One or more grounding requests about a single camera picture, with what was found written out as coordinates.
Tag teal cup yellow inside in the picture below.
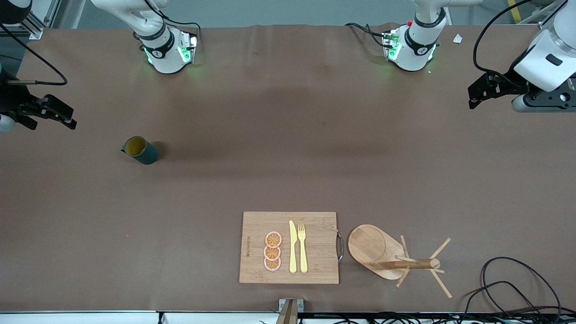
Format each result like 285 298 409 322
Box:
120 135 159 165

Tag wooden mug rack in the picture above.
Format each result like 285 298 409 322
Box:
348 224 453 299

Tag brown table mat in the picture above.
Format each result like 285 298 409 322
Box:
0 22 576 314

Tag bamboo cutting board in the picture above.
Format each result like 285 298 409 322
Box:
239 211 344 284

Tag yellow plastic fork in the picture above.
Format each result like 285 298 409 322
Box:
297 224 309 274

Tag yellow plastic knife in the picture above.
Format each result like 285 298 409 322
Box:
289 220 298 274

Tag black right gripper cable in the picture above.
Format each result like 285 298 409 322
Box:
0 23 68 86

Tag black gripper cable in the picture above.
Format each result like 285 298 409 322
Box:
472 0 570 89
0 23 68 86

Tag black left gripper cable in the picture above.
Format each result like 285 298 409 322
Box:
472 0 570 89

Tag aluminium frame profile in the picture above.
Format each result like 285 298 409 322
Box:
531 0 570 26
13 0 62 41

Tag black left arm base cable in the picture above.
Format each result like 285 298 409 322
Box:
345 22 390 49

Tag black arm base cable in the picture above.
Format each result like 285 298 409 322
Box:
345 22 390 49
144 0 202 45

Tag black right arm base cable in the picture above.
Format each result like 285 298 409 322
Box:
144 0 202 45

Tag white table edge rail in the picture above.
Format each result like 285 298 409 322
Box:
0 310 576 324

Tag metal bracket with wooden post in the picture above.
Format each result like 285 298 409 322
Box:
278 298 305 324

